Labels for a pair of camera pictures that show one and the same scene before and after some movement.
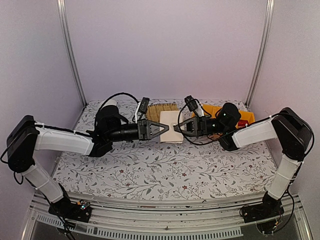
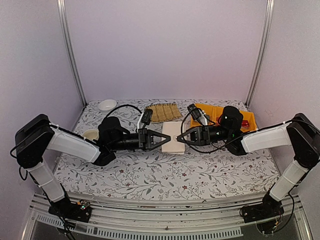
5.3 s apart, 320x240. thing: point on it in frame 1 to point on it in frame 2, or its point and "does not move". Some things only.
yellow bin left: x=211 y=109 does not move
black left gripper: x=143 y=129 to x=143 y=138
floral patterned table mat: x=149 y=170 does not move
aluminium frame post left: x=62 y=13 does not move
